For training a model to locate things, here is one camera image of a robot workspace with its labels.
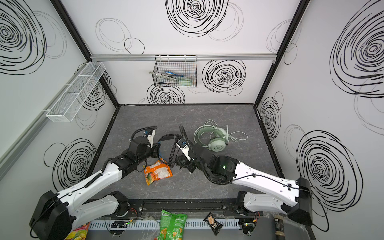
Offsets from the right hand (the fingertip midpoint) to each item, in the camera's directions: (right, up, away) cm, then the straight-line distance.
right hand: (182, 153), depth 69 cm
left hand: (-13, +2, +13) cm, 19 cm away
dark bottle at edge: (+44, -33, -3) cm, 55 cm away
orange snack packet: (-15, -13, +13) cm, 24 cm away
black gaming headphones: (-5, -7, +11) cm, 14 cm away
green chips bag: (-4, -32, -3) cm, 32 cm away
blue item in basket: (-10, +44, +22) cm, 50 cm away
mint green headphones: (+19, +3, +29) cm, 35 cm away
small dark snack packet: (+15, -34, -1) cm, 37 cm away
